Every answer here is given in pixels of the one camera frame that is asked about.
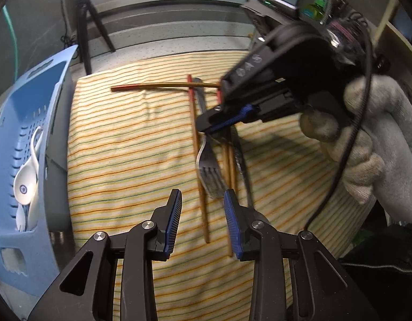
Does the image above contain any person's dark jacket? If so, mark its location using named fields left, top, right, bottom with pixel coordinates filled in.
left=340, top=222, right=412, bottom=275

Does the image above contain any wooden shelf unit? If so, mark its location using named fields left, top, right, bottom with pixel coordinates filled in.
left=373, top=2, right=412, bottom=81

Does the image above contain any small white plastic fork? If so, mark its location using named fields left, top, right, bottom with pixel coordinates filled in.
left=15, top=204, right=27, bottom=233

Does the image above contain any yellow striped cloth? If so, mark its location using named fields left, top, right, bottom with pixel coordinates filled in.
left=67, top=48, right=377, bottom=321

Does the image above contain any green dish soap bottle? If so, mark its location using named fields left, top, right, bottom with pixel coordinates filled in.
left=301, top=0, right=338, bottom=22

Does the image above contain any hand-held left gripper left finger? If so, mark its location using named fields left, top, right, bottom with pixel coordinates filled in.
left=27, top=189, right=182, bottom=321

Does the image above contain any silver knife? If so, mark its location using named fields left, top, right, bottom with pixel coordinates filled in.
left=230, top=125, right=271, bottom=226

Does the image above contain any white ceramic spoon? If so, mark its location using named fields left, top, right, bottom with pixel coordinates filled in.
left=27, top=174, right=43, bottom=231
left=13, top=134, right=44, bottom=206

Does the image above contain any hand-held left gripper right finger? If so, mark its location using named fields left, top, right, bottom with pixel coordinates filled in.
left=224, top=189, right=380, bottom=321

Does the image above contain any person's right hand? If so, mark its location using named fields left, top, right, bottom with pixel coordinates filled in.
left=300, top=74, right=412, bottom=223

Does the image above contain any green hose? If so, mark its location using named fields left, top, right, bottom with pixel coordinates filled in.
left=2, top=5, right=20, bottom=74

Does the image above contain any blue plastic drain basket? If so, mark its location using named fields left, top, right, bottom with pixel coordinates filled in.
left=0, top=44, right=80, bottom=318

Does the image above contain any stainless steel fork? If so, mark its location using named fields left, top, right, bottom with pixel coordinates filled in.
left=192, top=78, right=228, bottom=198

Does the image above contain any black tripod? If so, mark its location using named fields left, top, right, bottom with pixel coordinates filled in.
left=74, top=0, right=116, bottom=76

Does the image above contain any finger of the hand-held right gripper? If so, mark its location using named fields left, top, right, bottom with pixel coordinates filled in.
left=197, top=104, right=262, bottom=135

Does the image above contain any black cable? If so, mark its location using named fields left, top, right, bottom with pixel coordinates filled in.
left=306, top=20, right=374, bottom=233

